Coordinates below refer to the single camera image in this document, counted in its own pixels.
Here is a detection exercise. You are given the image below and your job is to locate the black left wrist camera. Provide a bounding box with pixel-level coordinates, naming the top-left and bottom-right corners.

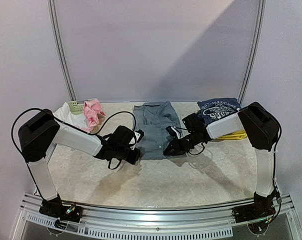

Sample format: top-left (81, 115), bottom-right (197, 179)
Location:
top-left (107, 125), bottom-right (144, 150)

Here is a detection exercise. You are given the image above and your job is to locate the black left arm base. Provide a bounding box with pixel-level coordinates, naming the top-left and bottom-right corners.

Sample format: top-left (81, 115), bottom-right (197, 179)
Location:
top-left (39, 194), bottom-right (83, 223)

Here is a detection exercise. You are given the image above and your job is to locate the pink garment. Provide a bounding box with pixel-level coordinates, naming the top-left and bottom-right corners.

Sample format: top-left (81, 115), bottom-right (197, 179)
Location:
top-left (80, 98), bottom-right (106, 133)

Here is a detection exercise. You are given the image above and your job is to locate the white garment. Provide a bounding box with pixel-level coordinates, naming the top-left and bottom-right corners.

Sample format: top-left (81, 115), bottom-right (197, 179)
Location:
top-left (53, 102), bottom-right (87, 129)

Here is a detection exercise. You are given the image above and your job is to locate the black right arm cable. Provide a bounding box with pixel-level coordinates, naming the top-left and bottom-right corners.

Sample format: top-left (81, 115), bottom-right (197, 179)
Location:
top-left (190, 107), bottom-right (283, 201)

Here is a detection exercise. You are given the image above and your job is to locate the aluminium frame post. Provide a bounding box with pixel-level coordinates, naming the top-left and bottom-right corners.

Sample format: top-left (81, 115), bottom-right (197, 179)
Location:
top-left (48, 0), bottom-right (76, 101)
top-left (237, 0), bottom-right (266, 105)

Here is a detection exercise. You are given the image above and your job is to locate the beige perforated laundry basket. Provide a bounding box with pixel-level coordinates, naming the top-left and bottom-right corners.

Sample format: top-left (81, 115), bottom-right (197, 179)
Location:
top-left (68, 100), bottom-right (86, 115)

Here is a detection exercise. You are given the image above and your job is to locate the grey garment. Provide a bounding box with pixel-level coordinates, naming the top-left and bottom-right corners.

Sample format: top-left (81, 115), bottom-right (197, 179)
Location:
top-left (133, 101), bottom-right (186, 161)

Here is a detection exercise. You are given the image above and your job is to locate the aluminium front rail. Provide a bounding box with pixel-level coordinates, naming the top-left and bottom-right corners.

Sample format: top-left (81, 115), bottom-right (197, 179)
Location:
top-left (11, 194), bottom-right (302, 240)

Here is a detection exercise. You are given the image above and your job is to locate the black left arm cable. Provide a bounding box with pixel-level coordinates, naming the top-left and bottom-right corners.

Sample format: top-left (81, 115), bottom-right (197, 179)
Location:
top-left (11, 107), bottom-right (136, 191)

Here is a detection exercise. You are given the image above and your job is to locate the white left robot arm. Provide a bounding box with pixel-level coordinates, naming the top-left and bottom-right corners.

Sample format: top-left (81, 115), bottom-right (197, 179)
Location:
top-left (18, 108), bottom-right (144, 217)

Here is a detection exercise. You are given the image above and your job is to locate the left aluminium frame post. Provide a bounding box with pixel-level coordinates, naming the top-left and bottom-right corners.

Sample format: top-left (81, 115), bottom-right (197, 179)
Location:
top-left (48, 0), bottom-right (76, 101)

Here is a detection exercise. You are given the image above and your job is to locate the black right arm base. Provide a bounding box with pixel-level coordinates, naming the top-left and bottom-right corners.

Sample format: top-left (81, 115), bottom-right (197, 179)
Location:
top-left (231, 189), bottom-right (281, 224)

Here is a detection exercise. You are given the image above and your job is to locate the yellow folded t-shirt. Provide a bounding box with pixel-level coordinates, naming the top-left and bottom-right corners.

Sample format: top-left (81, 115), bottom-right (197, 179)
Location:
top-left (216, 130), bottom-right (247, 141)

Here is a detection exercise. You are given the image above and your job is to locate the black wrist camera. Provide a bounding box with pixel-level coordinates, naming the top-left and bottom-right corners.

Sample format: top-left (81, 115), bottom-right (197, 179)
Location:
top-left (107, 125), bottom-right (144, 150)
top-left (166, 113), bottom-right (207, 137)

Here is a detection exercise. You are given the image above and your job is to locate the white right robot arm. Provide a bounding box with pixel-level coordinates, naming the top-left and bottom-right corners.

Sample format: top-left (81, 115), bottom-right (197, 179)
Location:
top-left (163, 102), bottom-right (280, 198)

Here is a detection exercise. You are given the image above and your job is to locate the right aluminium frame post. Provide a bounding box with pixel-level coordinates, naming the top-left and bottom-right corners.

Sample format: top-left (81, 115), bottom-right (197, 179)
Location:
top-left (237, 0), bottom-right (266, 105)

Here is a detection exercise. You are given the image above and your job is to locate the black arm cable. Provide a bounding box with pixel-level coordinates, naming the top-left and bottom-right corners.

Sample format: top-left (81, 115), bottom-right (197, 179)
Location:
top-left (190, 107), bottom-right (283, 201)
top-left (11, 107), bottom-right (136, 191)

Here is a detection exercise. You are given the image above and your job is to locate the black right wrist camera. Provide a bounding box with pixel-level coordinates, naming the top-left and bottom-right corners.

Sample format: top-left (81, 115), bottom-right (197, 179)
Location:
top-left (166, 113), bottom-right (207, 137)

